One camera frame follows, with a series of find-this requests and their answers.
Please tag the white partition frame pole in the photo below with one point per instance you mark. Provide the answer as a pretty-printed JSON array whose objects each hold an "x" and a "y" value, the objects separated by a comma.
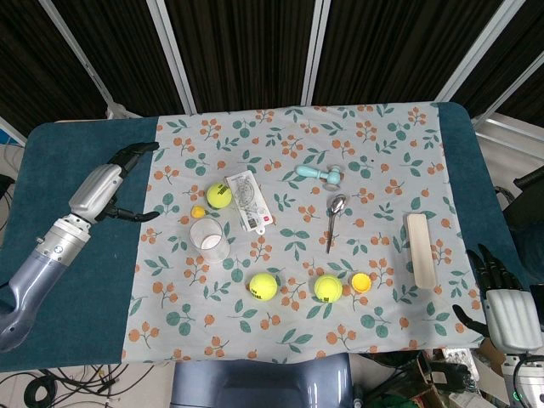
[
  {"x": 480, "y": 51},
  {"x": 313, "y": 51},
  {"x": 81, "y": 59},
  {"x": 508, "y": 91},
  {"x": 174, "y": 55}
]

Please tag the spare black robot hand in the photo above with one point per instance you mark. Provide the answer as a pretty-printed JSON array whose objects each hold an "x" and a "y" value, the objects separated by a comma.
[{"x": 448, "y": 375}]

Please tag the light blue toy hammer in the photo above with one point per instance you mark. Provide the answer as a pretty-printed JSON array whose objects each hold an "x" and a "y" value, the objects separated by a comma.
[{"x": 316, "y": 173}]

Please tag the metal spoon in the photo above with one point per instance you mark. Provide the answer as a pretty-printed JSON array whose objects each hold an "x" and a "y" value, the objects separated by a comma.
[{"x": 335, "y": 221}]

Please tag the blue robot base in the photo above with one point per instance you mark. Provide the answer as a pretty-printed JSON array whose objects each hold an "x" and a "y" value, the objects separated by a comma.
[{"x": 263, "y": 382}]

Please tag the beige wooden board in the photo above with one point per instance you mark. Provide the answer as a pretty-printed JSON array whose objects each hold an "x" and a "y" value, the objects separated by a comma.
[{"x": 421, "y": 251}]

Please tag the cardboard box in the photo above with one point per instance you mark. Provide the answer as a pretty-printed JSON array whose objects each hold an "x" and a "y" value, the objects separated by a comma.
[{"x": 429, "y": 393}]

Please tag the clear plastic cup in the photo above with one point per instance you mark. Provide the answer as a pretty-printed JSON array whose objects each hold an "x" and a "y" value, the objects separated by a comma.
[{"x": 207, "y": 240}]

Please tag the yellow bottle cap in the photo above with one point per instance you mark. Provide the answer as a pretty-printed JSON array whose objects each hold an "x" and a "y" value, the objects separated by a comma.
[{"x": 360, "y": 282}]

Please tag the yellow tennis ball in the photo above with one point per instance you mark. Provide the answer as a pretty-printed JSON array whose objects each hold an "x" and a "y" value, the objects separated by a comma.
[
  {"x": 328, "y": 288},
  {"x": 219, "y": 195},
  {"x": 263, "y": 286}
]

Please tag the teal table cover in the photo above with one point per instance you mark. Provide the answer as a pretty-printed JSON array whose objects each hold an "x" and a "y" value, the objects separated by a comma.
[{"x": 81, "y": 178}]

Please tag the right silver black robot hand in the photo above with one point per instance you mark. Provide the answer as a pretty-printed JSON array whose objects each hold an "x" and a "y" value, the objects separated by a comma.
[{"x": 512, "y": 316}]

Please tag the black chair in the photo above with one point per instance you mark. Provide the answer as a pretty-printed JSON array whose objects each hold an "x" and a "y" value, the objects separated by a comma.
[{"x": 529, "y": 221}]

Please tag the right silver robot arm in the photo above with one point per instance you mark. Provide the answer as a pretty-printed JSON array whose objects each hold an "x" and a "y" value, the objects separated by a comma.
[{"x": 525, "y": 378}]

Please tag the floral patterned table cloth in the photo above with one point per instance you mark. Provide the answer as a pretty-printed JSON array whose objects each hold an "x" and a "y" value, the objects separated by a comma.
[{"x": 297, "y": 238}]

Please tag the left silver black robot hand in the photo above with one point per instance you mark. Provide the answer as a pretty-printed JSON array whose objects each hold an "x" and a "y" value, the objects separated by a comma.
[{"x": 98, "y": 187}]

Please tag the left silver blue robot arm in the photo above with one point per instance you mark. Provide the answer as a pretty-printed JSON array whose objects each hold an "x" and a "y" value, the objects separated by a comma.
[{"x": 40, "y": 259}]

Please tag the small yellow toy piece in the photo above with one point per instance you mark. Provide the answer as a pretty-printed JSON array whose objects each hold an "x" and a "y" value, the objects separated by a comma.
[{"x": 198, "y": 211}]

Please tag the packaged clear ruler set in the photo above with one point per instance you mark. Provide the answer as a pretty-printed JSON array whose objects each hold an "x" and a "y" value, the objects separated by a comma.
[{"x": 248, "y": 200}]

